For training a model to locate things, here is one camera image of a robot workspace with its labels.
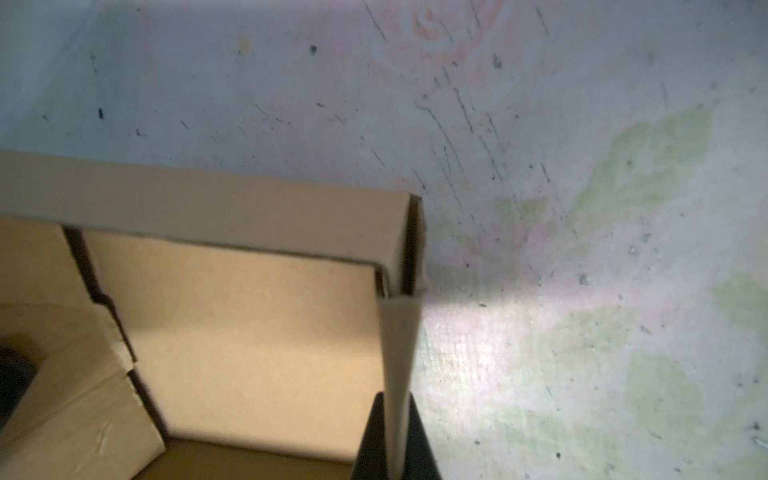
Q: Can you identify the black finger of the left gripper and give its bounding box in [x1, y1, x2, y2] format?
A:
[0, 348, 37, 428]

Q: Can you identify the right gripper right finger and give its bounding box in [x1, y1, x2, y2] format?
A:
[403, 396, 442, 480]

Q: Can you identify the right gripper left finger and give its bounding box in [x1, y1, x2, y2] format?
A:
[350, 392, 388, 480]

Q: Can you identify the brown cardboard paper box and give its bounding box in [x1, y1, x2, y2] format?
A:
[1, 151, 425, 479]

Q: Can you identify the floral table mat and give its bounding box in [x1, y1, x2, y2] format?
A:
[1, 1, 767, 479]

